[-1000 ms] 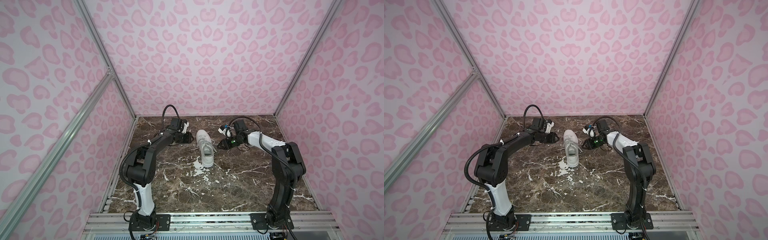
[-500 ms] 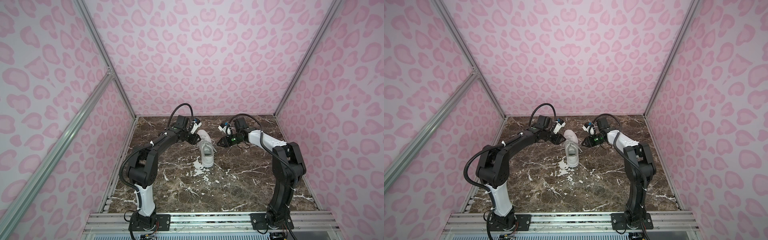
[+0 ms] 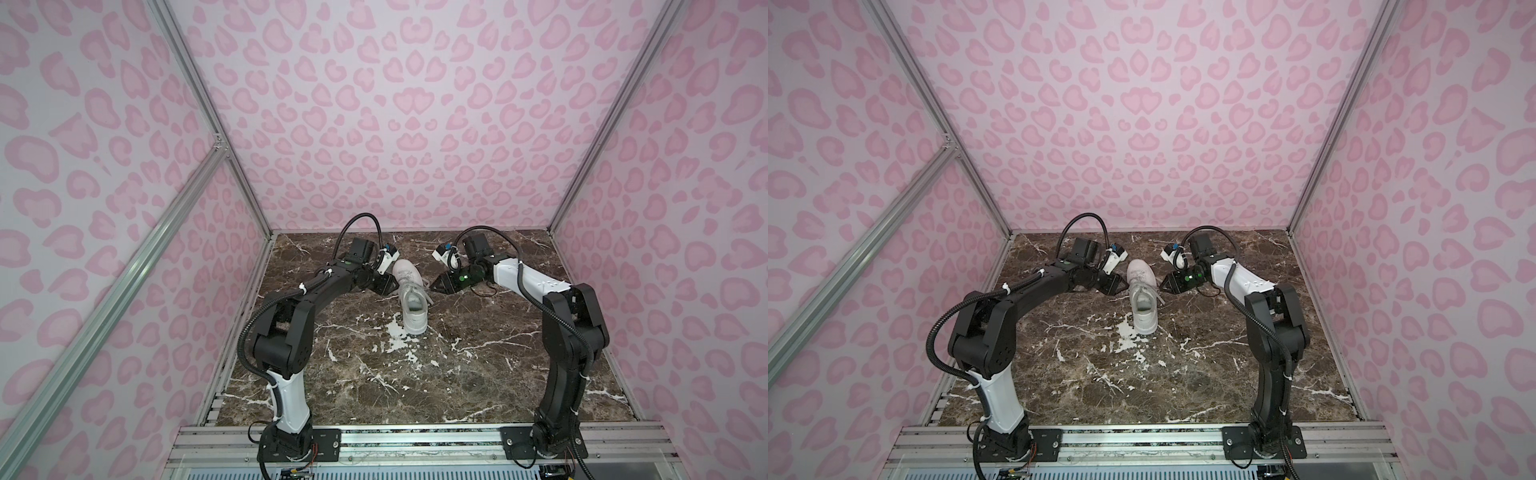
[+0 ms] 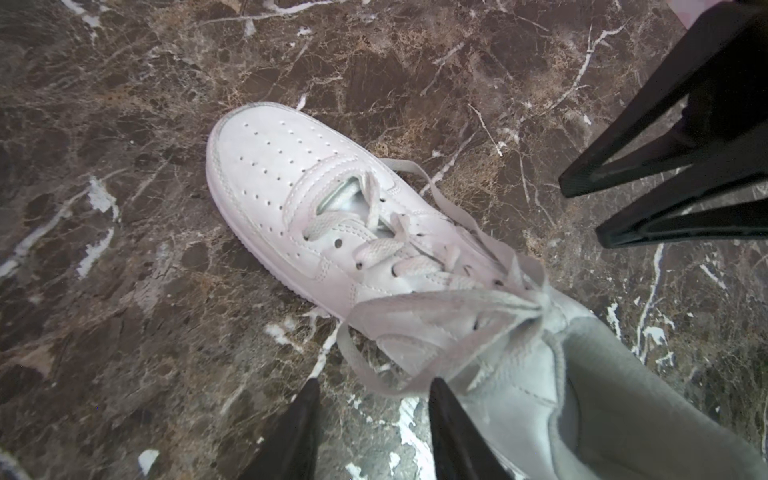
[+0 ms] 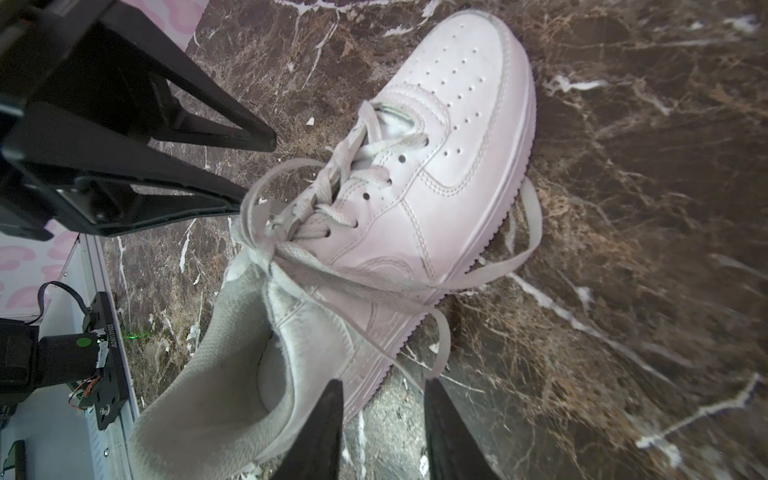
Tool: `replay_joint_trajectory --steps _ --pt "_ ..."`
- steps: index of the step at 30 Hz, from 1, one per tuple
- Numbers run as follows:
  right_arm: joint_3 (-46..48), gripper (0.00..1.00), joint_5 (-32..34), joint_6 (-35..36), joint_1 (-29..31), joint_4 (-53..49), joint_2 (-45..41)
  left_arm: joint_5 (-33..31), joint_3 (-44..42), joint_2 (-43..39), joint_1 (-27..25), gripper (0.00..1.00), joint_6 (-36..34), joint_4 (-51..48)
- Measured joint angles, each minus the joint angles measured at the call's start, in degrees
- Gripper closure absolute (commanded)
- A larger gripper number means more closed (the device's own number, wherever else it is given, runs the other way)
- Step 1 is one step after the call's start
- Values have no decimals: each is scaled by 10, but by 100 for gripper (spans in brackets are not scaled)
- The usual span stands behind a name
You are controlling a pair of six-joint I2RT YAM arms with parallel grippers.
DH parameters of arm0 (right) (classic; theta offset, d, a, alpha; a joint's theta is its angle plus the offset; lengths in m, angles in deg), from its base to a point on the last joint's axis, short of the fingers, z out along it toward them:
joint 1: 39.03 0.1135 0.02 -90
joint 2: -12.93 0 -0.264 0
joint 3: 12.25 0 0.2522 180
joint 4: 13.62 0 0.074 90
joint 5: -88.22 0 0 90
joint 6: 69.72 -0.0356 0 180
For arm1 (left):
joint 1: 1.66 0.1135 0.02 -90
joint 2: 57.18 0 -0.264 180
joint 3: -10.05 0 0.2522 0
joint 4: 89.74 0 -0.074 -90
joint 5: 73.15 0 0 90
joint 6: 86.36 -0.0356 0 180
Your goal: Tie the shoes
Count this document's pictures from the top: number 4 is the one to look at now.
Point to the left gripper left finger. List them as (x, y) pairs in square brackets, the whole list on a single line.
[(290, 452)]

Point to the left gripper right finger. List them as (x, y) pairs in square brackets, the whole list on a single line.
[(459, 451)]

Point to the white sneaker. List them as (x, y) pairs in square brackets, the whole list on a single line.
[(572, 402)]

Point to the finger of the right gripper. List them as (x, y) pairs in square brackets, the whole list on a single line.
[(722, 168), (707, 95)]

